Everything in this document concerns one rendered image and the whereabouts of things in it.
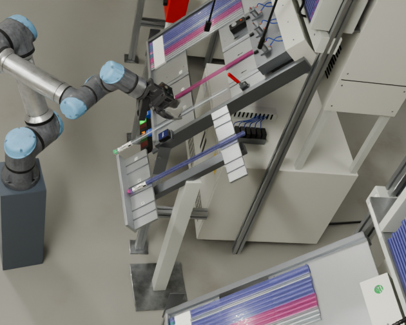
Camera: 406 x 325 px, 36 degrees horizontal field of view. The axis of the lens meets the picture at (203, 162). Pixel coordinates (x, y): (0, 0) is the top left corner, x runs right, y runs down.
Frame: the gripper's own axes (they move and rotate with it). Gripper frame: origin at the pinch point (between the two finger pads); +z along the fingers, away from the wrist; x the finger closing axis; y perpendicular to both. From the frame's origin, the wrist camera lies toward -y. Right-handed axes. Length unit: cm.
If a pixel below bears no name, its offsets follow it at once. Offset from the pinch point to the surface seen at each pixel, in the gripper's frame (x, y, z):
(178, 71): 47, -10, 20
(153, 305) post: -24, -82, 58
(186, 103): 25.2, -8.3, 18.8
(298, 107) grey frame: 3.6, 29.3, 39.2
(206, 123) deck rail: 10.2, -2.6, 21.2
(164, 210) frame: 8, -53, 45
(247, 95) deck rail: 9.2, 18.5, 22.1
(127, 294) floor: -16, -88, 49
